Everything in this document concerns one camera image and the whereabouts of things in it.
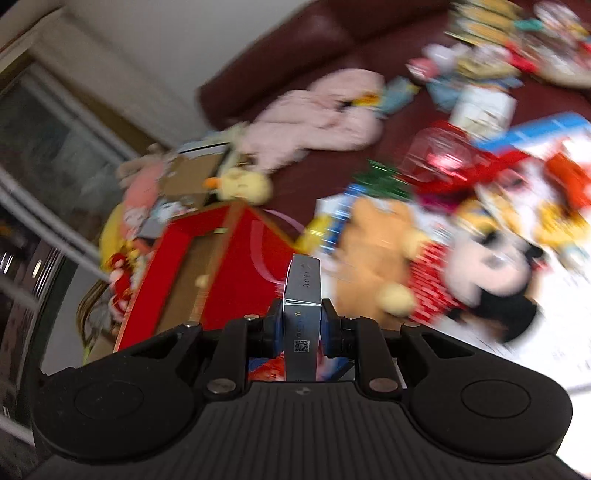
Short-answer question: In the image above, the red cardboard box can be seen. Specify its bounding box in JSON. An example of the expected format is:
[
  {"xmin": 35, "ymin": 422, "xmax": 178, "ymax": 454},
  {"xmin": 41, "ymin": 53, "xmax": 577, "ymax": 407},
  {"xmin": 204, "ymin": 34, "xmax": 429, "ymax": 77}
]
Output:
[{"xmin": 113, "ymin": 203, "xmax": 301, "ymax": 354}]

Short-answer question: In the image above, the brown open cardboard box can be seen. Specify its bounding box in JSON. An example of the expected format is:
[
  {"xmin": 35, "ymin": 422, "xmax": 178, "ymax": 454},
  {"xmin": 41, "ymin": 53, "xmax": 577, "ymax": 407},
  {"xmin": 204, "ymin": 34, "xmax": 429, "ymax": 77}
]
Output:
[{"xmin": 157, "ymin": 143, "xmax": 232, "ymax": 213}]

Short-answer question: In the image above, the white and pink plush toy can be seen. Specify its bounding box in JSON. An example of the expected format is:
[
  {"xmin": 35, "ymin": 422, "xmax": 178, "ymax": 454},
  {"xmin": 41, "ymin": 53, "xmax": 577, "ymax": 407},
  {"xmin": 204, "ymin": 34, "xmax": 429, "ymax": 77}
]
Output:
[{"xmin": 406, "ymin": 44, "xmax": 467, "ymax": 84}]

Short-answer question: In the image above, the yellow duck plush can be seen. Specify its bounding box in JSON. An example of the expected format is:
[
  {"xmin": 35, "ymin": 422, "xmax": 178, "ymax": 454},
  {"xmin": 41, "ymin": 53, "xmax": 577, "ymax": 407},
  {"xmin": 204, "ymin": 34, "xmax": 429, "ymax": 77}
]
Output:
[{"xmin": 203, "ymin": 167, "xmax": 273, "ymax": 206}]

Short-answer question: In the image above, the pink jacket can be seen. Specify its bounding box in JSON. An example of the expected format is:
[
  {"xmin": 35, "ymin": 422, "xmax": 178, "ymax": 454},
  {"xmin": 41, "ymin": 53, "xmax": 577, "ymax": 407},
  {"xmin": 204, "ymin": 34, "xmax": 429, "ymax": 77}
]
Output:
[{"xmin": 240, "ymin": 68, "xmax": 386, "ymax": 174}]

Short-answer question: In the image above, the pile of small plastic toys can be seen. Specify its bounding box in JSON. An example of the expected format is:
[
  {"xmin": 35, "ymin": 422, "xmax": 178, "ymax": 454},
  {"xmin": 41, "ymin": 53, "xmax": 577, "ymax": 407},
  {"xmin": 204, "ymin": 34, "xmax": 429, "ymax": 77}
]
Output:
[{"xmin": 508, "ymin": 0, "xmax": 591, "ymax": 88}]

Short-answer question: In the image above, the pile of plush toys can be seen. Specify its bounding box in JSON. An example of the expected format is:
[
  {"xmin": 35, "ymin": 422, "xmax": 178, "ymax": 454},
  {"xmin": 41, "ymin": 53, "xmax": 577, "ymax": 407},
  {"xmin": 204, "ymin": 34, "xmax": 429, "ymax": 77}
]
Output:
[{"xmin": 99, "ymin": 143, "xmax": 171, "ymax": 319}]

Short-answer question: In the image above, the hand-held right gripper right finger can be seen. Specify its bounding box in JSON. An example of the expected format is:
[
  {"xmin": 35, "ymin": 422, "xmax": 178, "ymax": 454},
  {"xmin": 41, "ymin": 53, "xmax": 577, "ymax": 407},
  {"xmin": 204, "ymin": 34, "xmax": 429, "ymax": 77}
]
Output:
[{"xmin": 321, "ymin": 300, "xmax": 476, "ymax": 400}]

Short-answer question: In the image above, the white card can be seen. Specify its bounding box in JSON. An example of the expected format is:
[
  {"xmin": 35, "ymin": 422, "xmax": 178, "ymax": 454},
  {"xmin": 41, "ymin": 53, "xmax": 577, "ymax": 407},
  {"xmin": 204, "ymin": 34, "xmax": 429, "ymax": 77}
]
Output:
[{"xmin": 450, "ymin": 85, "xmax": 518, "ymax": 139}]

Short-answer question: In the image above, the orange plastic toy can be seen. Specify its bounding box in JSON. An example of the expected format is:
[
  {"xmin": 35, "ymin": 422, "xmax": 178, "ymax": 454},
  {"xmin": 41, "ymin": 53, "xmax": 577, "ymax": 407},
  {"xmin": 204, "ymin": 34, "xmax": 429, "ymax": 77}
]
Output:
[{"xmin": 545, "ymin": 154, "xmax": 591, "ymax": 217}]

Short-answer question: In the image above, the dark red leather sofa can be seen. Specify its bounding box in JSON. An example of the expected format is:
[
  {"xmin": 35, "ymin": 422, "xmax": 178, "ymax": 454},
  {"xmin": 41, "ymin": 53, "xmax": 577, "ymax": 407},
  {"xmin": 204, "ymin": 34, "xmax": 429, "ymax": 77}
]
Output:
[{"xmin": 196, "ymin": 0, "xmax": 591, "ymax": 241}]

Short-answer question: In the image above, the green tinsel garland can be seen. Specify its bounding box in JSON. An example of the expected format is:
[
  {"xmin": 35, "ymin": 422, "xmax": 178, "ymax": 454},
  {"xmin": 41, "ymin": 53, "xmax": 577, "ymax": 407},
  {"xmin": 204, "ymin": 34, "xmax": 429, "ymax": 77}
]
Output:
[{"xmin": 353, "ymin": 159, "xmax": 411, "ymax": 199}]

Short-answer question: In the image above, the blue plastic toy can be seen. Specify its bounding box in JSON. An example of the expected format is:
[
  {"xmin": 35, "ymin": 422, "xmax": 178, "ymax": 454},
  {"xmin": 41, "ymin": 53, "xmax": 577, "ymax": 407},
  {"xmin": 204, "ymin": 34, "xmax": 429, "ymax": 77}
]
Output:
[{"xmin": 323, "ymin": 184, "xmax": 365, "ymax": 250}]

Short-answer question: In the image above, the glass sliding door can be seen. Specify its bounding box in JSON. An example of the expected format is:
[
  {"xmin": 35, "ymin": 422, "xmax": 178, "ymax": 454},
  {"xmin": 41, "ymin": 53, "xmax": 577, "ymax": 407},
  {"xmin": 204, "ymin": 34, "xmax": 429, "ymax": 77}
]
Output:
[{"xmin": 0, "ymin": 46, "xmax": 153, "ymax": 416}]

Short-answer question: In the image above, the mouse plush in red dress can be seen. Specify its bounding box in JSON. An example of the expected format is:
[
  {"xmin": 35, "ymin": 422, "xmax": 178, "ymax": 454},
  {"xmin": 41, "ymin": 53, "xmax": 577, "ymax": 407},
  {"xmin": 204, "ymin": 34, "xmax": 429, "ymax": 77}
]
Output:
[{"xmin": 406, "ymin": 217, "xmax": 546, "ymax": 344}]

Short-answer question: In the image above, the light blue card box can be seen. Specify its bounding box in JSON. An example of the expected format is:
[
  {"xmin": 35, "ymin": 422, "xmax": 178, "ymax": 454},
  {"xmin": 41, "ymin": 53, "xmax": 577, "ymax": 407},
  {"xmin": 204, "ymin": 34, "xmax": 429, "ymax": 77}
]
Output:
[{"xmin": 281, "ymin": 253, "xmax": 321, "ymax": 384}]

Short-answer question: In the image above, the tan mouse plush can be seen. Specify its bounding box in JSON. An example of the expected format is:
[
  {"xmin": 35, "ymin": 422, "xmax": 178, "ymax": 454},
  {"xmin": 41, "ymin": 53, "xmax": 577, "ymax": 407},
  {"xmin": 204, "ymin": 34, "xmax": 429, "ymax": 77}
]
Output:
[{"xmin": 335, "ymin": 198, "xmax": 430, "ymax": 319}]

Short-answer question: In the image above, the yellow and green toy package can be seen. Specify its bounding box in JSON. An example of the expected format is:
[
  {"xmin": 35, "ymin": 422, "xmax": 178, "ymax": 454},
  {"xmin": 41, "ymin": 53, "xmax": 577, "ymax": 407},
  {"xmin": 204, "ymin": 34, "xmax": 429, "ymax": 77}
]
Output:
[{"xmin": 445, "ymin": 0, "xmax": 522, "ymax": 44}]

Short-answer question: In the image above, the white printed paper sheet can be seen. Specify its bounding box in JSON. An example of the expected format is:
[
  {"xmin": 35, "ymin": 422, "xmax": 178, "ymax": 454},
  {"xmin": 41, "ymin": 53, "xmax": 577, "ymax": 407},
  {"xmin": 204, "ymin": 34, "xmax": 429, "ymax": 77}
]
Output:
[{"xmin": 314, "ymin": 113, "xmax": 591, "ymax": 393}]

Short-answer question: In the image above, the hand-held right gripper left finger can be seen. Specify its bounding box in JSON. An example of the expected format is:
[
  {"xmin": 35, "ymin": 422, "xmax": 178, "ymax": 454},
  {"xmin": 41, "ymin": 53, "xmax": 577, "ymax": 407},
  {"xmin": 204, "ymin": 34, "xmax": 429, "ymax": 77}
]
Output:
[{"xmin": 115, "ymin": 299, "xmax": 283, "ymax": 400}]

